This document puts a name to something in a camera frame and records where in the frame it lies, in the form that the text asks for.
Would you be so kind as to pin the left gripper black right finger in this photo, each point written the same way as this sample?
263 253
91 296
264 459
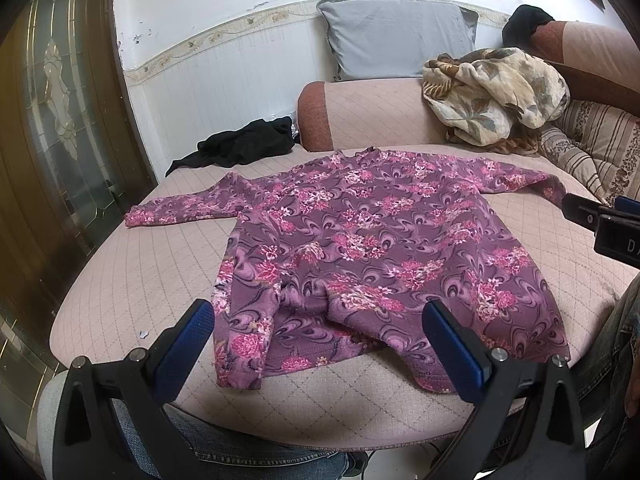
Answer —
548 442

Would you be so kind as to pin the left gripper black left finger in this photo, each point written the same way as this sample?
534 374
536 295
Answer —
87 442

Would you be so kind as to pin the purple floral long-sleeve shirt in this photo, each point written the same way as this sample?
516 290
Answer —
337 257

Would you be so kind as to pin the black clothes pile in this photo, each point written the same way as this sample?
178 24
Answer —
253 142

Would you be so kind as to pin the person's right hand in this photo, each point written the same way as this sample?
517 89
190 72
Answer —
632 398

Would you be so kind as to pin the striped floral quilt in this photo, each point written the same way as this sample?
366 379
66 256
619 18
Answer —
597 144

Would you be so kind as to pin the person's right jeans leg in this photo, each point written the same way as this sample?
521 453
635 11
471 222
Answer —
601 378

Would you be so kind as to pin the person's jeans leg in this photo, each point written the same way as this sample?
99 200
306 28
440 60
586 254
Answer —
228 454
601 378

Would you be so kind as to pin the person's left jeans leg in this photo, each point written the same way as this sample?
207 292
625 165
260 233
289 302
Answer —
228 454

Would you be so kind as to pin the pink padded headboard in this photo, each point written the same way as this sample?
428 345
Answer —
599 63

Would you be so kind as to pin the cream floral blanket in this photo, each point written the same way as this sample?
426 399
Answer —
497 100

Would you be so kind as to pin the black garment on headboard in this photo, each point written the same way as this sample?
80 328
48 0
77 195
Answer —
522 24

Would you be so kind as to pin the wooden glass-panel door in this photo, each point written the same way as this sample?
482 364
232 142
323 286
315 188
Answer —
72 162

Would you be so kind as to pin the pink cylindrical bolster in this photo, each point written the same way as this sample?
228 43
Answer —
362 113

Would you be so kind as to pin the grey pillow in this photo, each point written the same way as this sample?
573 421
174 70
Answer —
377 39

